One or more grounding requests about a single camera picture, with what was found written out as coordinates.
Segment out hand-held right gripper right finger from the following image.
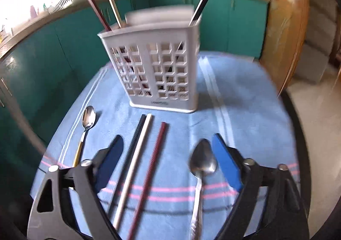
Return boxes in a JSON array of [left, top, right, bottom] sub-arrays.
[[212, 133, 311, 240]]

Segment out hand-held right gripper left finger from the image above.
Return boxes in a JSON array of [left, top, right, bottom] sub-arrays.
[[27, 135, 124, 240]]

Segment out large steel spoon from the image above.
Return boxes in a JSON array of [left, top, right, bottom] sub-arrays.
[[188, 139, 218, 240]]

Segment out white plastic utensil basket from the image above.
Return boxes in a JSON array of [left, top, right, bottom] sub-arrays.
[[97, 5, 203, 114]]

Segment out dark red chopstick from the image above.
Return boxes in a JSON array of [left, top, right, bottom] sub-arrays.
[[126, 122, 169, 240], [85, 0, 113, 32]]

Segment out blue striped cloth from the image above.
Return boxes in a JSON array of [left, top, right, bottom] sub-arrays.
[[29, 52, 301, 240]]

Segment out green kitchen cabinets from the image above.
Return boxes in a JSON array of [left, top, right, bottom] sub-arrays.
[[0, 0, 269, 166]]

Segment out wood framed glass door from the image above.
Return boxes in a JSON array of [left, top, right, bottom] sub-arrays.
[[250, 0, 311, 96]]

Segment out silver refrigerator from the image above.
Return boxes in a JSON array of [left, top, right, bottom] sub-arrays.
[[304, 0, 341, 83]]

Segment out grey kitchen countertop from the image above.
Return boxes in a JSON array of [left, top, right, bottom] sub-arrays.
[[0, 0, 267, 56]]

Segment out gold handled metal spoon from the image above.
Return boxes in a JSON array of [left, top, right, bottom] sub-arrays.
[[72, 105, 97, 168]]

